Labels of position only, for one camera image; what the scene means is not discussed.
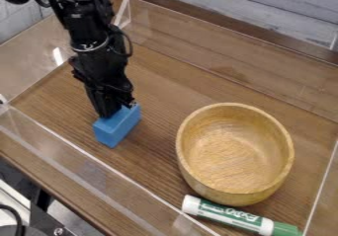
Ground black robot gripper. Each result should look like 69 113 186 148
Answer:
69 36 135 118

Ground green white dry-erase marker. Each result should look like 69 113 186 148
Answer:
180 195 302 236

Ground clear acrylic tray walls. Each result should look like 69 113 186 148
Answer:
0 0 338 236

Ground black metal bracket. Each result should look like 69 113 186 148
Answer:
29 203 76 236

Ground blue foam block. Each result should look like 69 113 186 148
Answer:
92 104 142 148

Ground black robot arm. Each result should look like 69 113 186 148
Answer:
49 0 134 118

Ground black cable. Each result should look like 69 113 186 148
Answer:
0 202 25 236

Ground brown wooden bowl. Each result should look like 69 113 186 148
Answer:
175 103 295 206

